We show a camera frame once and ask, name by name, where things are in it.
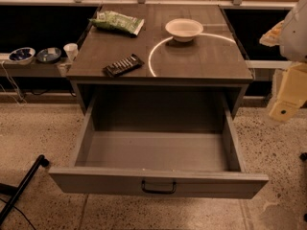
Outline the green chip bag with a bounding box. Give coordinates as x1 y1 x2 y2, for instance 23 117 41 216
90 11 145 35

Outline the low side shelf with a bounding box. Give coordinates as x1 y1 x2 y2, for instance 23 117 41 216
0 53 71 78

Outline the black metal stand leg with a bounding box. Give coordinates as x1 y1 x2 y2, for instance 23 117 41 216
0 154 49 225

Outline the open grey top drawer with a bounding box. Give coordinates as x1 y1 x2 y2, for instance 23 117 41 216
50 91 269 198

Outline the white cable on floor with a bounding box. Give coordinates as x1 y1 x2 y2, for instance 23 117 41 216
0 59 28 105

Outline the white paper bowl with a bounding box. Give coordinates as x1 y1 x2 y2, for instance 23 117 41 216
165 18 203 42

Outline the white paper cup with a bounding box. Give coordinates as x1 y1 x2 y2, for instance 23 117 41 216
63 43 79 61

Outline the grey drawer cabinet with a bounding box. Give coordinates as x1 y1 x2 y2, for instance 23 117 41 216
67 4 253 111

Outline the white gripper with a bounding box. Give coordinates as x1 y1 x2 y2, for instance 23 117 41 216
259 0 307 123

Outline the blue white bowl left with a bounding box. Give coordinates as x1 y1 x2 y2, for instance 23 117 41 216
9 47 35 65

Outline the black drawer handle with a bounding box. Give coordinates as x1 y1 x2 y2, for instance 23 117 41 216
141 180 177 195

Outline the blue grey bowl right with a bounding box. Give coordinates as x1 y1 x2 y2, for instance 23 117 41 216
36 47 61 63

